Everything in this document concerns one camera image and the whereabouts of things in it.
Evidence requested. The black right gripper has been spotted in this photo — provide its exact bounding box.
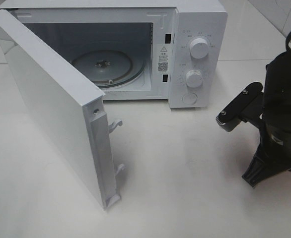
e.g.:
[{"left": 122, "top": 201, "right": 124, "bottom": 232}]
[{"left": 242, "top": 123, "right": 291, "bottom": 188}]

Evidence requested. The white microwave door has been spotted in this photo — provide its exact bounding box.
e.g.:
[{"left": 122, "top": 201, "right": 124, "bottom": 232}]
[{"left": 0, "top": 10, "right": 124, "bottom": 209}]

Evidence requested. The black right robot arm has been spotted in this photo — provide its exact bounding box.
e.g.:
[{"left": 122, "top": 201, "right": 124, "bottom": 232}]
[{"left": 242, "top": 50, "right": 291, "bottom": 187}]

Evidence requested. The white lower microwave knob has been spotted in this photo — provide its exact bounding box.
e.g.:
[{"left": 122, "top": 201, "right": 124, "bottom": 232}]
[{"left": 185, "top": 70, "right": 203, "bottom": 88}]

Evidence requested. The white microwave knob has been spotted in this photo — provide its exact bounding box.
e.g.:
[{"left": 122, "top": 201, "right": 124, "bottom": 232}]
[
  {"left": 185, "top": 70, "right": 203, "bottom": 88},
  {"left": 189, "top": 37, "right": 210, "bottom": 59}
]

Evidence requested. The white upper microwave knob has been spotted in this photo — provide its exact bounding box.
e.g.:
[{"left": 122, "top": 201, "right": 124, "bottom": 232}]
[{"left": 189, "top": 37, "right": 210, "bottom": 59}]

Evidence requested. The white microwave oven body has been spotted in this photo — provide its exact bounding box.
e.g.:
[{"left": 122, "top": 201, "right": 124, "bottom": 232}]
[{"left": 0, "top": 0, "right": 227, "bottom": 108}]

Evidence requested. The white warning label sticker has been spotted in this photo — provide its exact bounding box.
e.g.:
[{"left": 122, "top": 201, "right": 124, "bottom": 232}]
[{"left": 155, "top": 44, "right": 171, "bottom": 74}]

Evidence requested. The glass microwave turntable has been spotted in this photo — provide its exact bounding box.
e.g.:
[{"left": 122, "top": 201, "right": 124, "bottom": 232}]
[{"left": 72, "top": 50, "right": 146, "bottom": 88}]

